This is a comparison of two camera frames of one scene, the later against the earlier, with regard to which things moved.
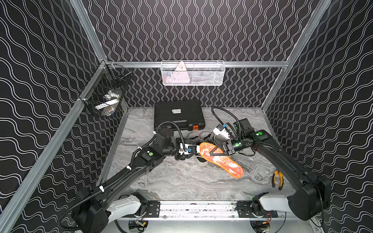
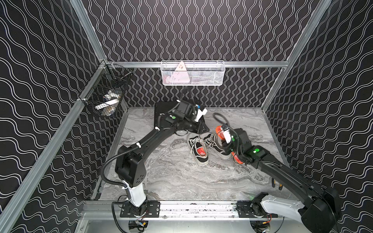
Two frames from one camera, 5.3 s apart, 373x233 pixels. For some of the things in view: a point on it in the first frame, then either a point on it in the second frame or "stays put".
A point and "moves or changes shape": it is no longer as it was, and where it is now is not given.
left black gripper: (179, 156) → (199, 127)
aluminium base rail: (199, 211) stays put
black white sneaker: (194, 138) stays put
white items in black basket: (109, 107) stays put
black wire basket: (104, 96) stays put
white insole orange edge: (224, 162) moves or changes shape
